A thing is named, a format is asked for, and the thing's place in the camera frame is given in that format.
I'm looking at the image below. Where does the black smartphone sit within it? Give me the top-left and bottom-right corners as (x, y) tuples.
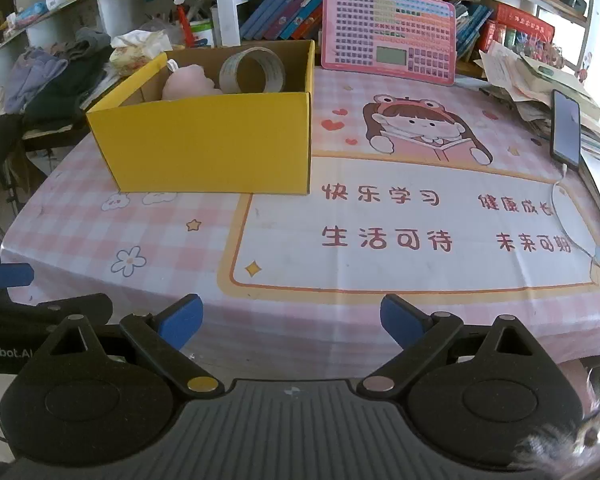
(550, 89), (582, 170)

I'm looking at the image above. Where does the white charging cable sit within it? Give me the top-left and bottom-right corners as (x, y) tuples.
(550, 162), (600, 261)

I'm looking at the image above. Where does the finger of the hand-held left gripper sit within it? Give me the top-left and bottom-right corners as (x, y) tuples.
(0, 262), (35, 291)
(10, 293), (114, 333)

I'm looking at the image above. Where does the white shelf unit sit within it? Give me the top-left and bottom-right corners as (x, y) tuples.
(0, 0), (598, 91)

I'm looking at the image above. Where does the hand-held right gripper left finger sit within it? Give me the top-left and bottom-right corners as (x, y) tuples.
(26, 294), (226, 395)

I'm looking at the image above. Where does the pink keyboard learning tablet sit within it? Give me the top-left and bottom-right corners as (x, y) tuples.
(321, 0), (457, 85)

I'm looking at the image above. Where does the yellow cardboard box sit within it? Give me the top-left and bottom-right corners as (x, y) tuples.
(85, 40), (316, 196)

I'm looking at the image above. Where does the red box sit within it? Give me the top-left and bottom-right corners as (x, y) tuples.
(495, 4), (555, 36)

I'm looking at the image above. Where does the pink plush toy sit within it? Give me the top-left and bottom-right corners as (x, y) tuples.
(161, 60), (223, 101)

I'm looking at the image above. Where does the clear tape roll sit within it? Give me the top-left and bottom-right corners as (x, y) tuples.
(219, 47), (287, 94)

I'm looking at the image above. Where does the pile of clothes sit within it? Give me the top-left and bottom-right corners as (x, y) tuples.
(0, 27), (113, 161)

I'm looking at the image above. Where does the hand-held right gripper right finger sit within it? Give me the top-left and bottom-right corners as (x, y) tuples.
(357, 294), (548, 395)

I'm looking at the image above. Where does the pink printed tablecloth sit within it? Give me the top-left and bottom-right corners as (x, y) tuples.
(2, 67), (600, 381)

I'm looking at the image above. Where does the pile of papers and books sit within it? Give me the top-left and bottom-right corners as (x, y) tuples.
(480, 40), (600, 161)

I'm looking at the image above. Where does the white green pen cup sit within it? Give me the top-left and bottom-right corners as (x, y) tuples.
(189, 19), (216, 50)

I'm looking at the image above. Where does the row of blue books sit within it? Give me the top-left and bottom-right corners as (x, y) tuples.
(239, 0), (496, 58)

